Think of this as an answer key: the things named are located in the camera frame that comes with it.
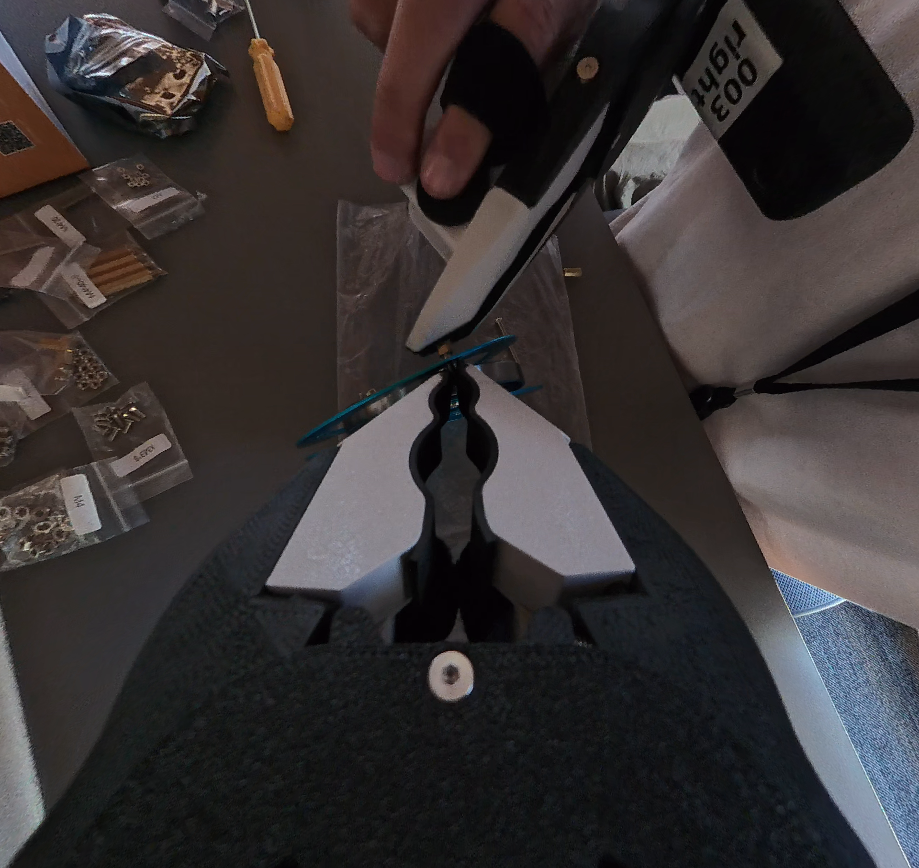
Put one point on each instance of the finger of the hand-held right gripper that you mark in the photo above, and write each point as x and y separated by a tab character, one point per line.
535	265
474	265

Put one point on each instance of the blue round turntable assembly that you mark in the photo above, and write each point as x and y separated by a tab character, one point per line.
337	426

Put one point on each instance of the grey desk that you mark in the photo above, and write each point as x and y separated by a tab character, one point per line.
251	272

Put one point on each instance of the clear plastic bag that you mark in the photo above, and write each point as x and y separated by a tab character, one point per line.
373	272

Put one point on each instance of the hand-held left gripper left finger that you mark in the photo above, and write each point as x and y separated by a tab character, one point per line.
344	523

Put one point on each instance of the dark crumpled foil bag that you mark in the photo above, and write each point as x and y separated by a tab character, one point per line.
136	78

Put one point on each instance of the orange and white cardboard box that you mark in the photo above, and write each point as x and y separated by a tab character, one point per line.
36	136

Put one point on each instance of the pile of small hardware bags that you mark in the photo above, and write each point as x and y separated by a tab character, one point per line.
72	380

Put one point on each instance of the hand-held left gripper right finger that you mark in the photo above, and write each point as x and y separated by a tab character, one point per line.
553	516

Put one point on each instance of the yellow plastic tool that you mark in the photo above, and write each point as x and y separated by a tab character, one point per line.
269	82

